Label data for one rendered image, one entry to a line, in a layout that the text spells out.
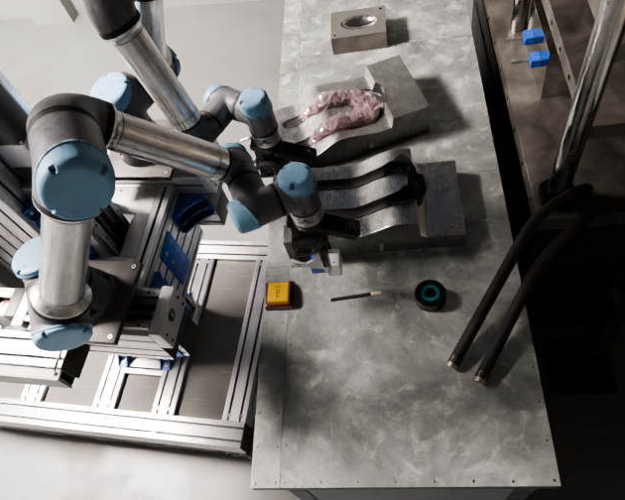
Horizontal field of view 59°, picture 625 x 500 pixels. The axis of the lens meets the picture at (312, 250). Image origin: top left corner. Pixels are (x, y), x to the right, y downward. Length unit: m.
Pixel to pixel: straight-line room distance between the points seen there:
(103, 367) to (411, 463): 1.42
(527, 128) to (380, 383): 0.94
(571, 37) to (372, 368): 1.07
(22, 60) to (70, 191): 3.55
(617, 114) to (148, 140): 1.14
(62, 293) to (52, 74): 3.10
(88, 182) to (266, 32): 2.90
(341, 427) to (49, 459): 1.54
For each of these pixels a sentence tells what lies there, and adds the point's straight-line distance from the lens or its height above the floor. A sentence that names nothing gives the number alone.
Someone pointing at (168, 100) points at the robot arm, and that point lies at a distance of 1.35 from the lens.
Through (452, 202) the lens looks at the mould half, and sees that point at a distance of 1.62.
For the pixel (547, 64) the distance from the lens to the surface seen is 1.91.
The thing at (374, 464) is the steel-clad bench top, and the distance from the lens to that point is 1.40.
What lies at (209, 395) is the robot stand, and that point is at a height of 0.21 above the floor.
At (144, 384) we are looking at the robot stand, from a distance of 2.32.
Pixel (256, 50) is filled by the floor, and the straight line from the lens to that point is 3.63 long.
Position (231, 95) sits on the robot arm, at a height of 1.24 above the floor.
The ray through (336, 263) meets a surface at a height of 0.96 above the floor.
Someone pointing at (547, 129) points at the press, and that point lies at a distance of 1.91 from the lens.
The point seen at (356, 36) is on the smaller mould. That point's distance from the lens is 2.13.
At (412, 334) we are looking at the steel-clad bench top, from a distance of 1.49.
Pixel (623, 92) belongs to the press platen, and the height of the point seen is 1.04.
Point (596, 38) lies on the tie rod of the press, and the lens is 1.32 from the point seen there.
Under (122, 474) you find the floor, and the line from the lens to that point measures 2.49.
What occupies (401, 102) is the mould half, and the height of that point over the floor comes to 0.91.
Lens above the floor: 2.18
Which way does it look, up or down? 57 degrees down
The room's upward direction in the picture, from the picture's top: 19 degrees counter-clockwise
